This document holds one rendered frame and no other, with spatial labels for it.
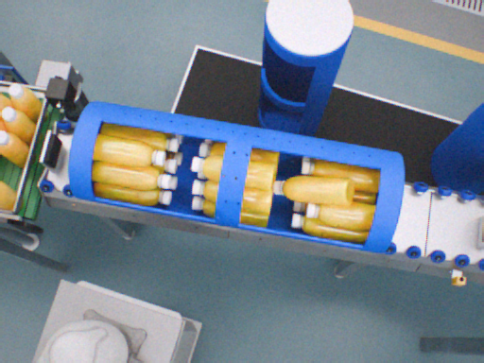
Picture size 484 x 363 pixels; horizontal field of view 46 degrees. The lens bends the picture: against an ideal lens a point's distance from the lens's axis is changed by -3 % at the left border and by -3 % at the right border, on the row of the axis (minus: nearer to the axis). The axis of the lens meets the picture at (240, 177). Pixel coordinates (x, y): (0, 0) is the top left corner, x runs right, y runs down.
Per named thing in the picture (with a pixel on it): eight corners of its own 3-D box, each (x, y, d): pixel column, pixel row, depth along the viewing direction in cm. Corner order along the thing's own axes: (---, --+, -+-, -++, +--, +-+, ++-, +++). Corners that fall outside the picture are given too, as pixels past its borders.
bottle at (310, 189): (344, 181, 149) (274, 178, 159) (345, 209, 151) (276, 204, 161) (354, 175, 155) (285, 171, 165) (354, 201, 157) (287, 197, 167)
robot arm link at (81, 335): (142, 352, 148) (119, 354, 126) (93, 403, 145) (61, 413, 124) (99, 307, 151) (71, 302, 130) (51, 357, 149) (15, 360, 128)
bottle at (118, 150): (80, 156, 155) (153, 168, 154) (86, 129, 156) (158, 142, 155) (88, 160, 162) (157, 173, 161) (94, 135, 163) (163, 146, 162)
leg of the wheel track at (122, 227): (133, 240, 270) (102, 213, 209) (121, 238, 270) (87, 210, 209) (136, 228, 271) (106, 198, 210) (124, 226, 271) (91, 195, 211)
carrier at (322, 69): (268, 79, 274) (250, 134, 267) (280, -30, 189) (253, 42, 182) (327, 97, 271) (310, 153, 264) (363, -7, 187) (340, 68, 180)
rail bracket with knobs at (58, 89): (71, 117, 190) (62, 105, 180) (51, 113, 190) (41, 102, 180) (79, 90, 192) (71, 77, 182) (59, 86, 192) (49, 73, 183)
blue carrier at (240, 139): (372, 255, 174) (396, 251, 146) (88, 204, 178) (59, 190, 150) (387, 164, 178) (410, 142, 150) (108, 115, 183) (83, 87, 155)
